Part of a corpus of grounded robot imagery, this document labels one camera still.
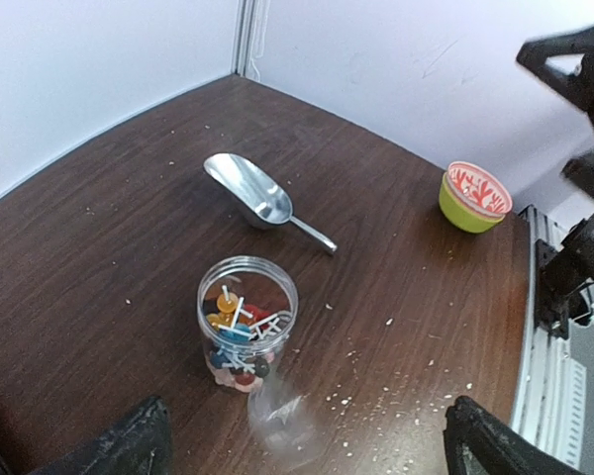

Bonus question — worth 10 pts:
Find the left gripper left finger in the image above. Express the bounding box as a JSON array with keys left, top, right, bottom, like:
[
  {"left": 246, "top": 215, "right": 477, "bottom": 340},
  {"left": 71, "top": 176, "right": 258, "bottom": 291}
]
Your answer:
[{"left": 34, "top": 396, "right": 173, "bottom": 474}]

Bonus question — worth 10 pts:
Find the clear plastic jar lid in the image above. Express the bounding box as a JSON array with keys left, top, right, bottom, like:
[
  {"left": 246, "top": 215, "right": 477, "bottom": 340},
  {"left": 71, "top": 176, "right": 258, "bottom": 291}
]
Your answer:
[{"left": 247, "top": 373, "right": 323, "bottom": 471}]

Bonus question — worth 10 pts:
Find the clear plastic jar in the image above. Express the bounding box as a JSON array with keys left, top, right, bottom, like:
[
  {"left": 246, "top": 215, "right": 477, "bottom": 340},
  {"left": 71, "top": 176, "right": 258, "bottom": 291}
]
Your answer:
[{"left": 195, "top": 255, "right": 299, "bottom": 394}]

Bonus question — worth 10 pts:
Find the green tin orange patterned lid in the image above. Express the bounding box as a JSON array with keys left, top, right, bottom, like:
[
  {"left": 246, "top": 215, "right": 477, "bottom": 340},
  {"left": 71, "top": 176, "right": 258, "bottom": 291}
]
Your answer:
[{"left": 439, "top": 161, "right": 513, "bottom": 234}]

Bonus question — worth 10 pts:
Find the right aluminium frame post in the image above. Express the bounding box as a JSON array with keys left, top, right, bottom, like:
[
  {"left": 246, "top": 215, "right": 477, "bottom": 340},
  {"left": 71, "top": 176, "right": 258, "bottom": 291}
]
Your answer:
[{"left": 232, "top": 0, "right": 270, "bottom": 82}]

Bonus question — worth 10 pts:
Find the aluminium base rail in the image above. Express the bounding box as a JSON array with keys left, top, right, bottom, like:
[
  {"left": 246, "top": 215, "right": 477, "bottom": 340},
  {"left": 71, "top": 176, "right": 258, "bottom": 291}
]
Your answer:
[{"left": 510, "top": 205, "right": 587, "bottom": 469}]

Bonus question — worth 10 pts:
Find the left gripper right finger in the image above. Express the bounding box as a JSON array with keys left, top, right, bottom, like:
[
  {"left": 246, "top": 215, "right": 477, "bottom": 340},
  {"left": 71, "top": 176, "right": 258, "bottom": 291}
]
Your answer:
[{"left": 444, "top": 396, "right": 580, "bottom": 475}]

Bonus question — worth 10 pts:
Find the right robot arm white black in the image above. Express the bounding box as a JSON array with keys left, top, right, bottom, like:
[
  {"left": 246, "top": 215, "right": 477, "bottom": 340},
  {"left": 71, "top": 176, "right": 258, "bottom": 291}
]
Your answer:
[{"left": 516, "top": 25, "right": 594, "bottom": 339}]

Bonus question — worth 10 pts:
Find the metal scoop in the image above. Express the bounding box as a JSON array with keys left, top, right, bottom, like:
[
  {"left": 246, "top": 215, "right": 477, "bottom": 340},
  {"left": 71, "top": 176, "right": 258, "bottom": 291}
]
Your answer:
[{"left": 203, "top": 152, "right": 338, "bottom": 255}]

